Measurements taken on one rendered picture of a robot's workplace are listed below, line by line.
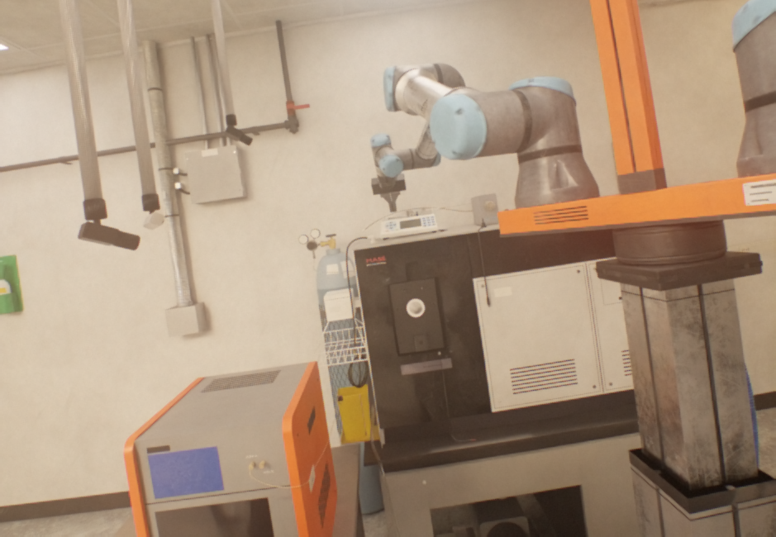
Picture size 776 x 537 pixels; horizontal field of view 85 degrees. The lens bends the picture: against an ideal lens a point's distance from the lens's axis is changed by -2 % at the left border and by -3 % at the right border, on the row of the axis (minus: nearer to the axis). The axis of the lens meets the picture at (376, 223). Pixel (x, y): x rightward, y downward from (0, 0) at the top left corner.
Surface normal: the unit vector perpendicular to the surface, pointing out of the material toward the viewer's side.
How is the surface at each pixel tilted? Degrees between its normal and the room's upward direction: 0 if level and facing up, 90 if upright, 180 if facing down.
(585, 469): 90
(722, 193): 90
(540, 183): 72
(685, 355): 90
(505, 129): 113
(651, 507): 90
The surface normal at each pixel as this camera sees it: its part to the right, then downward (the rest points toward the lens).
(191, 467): 0.00, 0.00
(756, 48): -0.98, 0.15
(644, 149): -0.80, 0.11
